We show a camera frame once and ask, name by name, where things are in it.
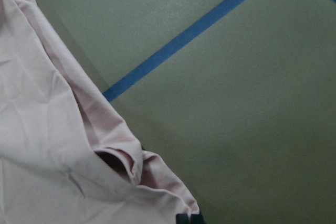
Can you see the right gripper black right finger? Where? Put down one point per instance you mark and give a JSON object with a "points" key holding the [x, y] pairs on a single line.
{"points": [[197, 219]]}

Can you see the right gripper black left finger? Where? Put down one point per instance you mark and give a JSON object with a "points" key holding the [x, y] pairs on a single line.
{"points": [[182, 219]]}

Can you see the pink Snoopy t-shirt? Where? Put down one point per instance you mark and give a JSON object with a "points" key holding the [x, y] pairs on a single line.
{"points": [[66, 155]]}

